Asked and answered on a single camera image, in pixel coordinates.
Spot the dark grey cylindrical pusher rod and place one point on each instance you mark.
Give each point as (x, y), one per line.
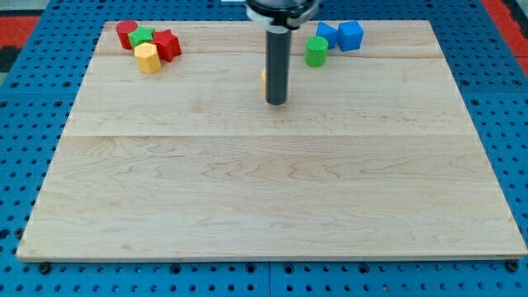
(277, 67)

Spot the yellow heart block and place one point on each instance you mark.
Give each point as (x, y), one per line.
(263, 78)

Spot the red star block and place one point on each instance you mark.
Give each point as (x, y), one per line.
(168, 45)

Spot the green star block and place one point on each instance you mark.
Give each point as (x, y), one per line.
(140, 35)

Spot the green cylinder block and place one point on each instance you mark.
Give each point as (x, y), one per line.
(316, 50)

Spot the blue triangle block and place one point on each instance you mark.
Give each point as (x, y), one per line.
(328, 32)

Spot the blue cube block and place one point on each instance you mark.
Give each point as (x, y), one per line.
(349, 35)

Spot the yellow hexagon block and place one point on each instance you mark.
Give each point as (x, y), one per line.
(147, 58)

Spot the light wooden board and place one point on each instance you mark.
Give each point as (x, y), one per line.
(373, 157)

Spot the red cylinder block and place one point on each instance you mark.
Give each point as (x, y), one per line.
(122, 29)

